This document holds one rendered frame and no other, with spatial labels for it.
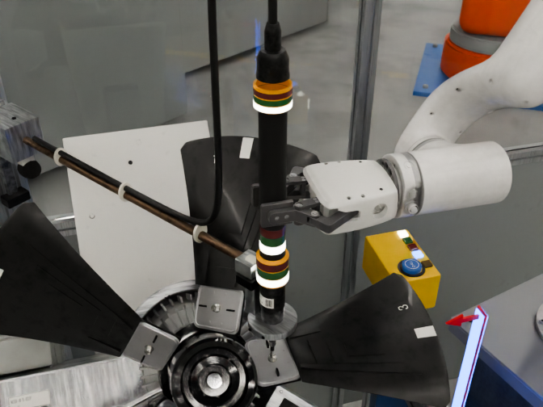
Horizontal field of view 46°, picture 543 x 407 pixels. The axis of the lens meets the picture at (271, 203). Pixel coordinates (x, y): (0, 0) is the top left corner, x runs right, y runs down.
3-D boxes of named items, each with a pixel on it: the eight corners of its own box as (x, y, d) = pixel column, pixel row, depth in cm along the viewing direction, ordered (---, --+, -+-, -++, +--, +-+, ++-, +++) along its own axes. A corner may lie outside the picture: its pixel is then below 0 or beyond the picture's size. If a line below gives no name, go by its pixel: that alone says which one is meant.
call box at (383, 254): (360, 272, 144) (364, 234, 138) (401, 264, 146) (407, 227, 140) (389, 321, 132) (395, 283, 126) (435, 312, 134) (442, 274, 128)
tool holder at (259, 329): (226, 319, 92) (224, 266, 86) (258, 292, 96) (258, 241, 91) (275, 349, 87) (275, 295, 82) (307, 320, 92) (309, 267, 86)
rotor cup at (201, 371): (141, 350, 97) (141, 361, 85) (225, 304, 101) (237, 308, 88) (184, 435, 97) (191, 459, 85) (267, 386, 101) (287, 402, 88)
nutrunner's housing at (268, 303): (253, 336, 92) (246, 23, 66) (270, 320, 95) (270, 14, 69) (274, 349, 90) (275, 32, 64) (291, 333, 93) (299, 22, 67)
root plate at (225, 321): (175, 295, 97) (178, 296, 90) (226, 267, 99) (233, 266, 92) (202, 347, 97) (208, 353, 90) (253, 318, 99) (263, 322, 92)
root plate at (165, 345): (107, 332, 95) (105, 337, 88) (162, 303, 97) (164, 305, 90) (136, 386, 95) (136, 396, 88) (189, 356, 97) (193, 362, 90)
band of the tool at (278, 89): (246, 108, 72) (245, 84, 70) (270, 95, 74) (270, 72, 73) (275, 119, 70) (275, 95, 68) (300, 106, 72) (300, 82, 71)
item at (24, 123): (-17, 149, 122) (-28, 109, 117) (16, 136, 126) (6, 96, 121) (14, 168, 116) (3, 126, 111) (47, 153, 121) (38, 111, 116)
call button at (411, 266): (397, 265, 131) (398, 258, 130) (415, 262, 132) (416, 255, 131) (406, 278, 128) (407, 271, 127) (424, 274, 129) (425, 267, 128)
